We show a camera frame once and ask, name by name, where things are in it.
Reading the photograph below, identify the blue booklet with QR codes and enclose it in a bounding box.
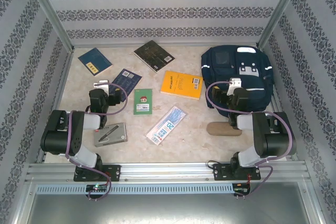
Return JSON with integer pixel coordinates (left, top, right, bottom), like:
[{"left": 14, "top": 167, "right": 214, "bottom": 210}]
[{"left": 111, "top": 68, "right": 143, "bottom": 97}]

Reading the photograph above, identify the green notebook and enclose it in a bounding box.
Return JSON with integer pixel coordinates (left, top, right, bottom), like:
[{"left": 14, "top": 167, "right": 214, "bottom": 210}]
[{"left": 133, "top": 88, "right": 153, "bottom": 115}]

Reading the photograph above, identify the tan pencil case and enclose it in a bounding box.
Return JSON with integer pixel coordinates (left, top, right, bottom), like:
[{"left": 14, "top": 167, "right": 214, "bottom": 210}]
[{"left": 206, "top": 121, "right": 242, "bottom": 137}]

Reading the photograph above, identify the grey pen box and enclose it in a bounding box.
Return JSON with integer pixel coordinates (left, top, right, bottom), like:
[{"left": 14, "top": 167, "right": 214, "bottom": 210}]
[{"left": 93, "top": 122, "right": 128, "bottom": 148}]

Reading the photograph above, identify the blue book yellow label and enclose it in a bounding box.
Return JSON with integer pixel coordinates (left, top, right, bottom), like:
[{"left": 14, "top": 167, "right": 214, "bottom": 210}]
[{"left": 77, "top": 47, "right": 113, "bottom": 77}]

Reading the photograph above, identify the navy blue backpack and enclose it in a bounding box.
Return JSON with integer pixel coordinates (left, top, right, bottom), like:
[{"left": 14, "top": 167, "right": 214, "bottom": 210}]
[{"left": 201, "top": 45, "right": 275, "bottom": 118}]

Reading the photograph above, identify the black book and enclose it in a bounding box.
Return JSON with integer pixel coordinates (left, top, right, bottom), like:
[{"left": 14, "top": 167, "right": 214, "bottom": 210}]
[{"left": 133, "top": 40, "right": 175, "bottom": 73}]

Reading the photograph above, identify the blue face mask pack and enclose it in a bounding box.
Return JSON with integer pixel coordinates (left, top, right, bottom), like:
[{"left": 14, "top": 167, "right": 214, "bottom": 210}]
[{"left": 145, "top": 105, "right": 188, "bottom": 145}]

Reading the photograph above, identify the grey metal sheet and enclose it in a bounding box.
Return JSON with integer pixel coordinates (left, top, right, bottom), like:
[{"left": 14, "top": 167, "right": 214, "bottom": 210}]
[{"left": 26, "top": 192, "right": 320, "bottom": 224}]

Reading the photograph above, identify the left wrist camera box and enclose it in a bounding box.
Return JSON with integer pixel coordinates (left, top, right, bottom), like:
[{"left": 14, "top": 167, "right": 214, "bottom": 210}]
[{"left": 93, "top": 79, "right": 110, "bottom": 91}]

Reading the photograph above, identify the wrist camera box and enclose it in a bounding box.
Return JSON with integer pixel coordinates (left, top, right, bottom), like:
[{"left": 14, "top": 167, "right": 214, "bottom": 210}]
[
  {"left": 93, "top": 79, "right": 110, "bottom": 91},
  {"left": 226, "top": 77, "right": 243, "bottom": 96}
]

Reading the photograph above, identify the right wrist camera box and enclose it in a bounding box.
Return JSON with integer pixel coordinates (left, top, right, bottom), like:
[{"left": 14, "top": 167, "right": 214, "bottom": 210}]
[{"left": 226, "top": 77, "right": 243, "bottom": 96}]

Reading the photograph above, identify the aluminium side rail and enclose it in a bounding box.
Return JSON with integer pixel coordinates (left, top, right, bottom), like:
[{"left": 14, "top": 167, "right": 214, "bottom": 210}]
[
  {"left": 36, "top": 50, "right": 75, "bottom": 164},
  {"left": 257, "top": 48, "right": 299, "bottom": 162}
]

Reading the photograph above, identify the aluminium back rail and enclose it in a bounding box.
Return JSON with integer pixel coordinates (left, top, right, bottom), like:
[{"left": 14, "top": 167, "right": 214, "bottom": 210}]
[{"left": 73, "top": 41, "right": 259, "bottom": 49}]

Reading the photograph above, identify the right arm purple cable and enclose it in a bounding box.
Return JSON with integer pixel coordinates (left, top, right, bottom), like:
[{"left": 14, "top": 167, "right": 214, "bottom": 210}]
[{"left": 205, "top": 81, "right": 297, "bottom": 200}]

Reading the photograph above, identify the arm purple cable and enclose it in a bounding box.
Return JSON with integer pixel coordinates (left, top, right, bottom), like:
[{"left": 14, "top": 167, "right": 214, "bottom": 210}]
[
  {"left": 64, "top": 82, "right": 129, "bottom": 201},
  {"left": 205, "top": 81, "right": 297, "bottom": 200}
]

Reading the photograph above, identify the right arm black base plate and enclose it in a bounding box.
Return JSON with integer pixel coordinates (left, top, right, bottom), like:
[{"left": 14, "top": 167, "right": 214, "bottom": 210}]
[{"left": 212, "top": 163, "right": 262, "bottom": 182}]

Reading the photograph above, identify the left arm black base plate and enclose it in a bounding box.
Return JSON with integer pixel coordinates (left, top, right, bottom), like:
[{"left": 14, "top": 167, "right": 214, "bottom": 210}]
[{"left": 73, "top": 164, "right": 121, "bottom": 182}]

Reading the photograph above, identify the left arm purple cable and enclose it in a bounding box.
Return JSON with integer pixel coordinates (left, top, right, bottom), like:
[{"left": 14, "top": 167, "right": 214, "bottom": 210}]
[{"left": 64, "top": 82, "right": 129, "bottom": 201}]

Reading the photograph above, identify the aluminium mounting rail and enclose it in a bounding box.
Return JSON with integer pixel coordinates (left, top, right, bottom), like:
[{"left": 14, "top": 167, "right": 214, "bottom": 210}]
[{"left": 25, "top": 162, "right": 313, "bottom": 183}]

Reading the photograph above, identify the slotted grey cable duct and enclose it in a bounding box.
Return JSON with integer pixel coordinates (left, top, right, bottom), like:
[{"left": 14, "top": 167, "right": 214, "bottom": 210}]
[{"left": 35, "top": 184, "right": 234, "bottom": 195}]

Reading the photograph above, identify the aluminium frame post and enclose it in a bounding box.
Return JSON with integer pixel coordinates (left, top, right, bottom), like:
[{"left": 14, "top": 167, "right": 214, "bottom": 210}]
[
  {"left": 256, "top": 0, "right": 307, "bottom": 49},
  {"left": 22, "top": 0, "right": 75, "bottom": 52}
]

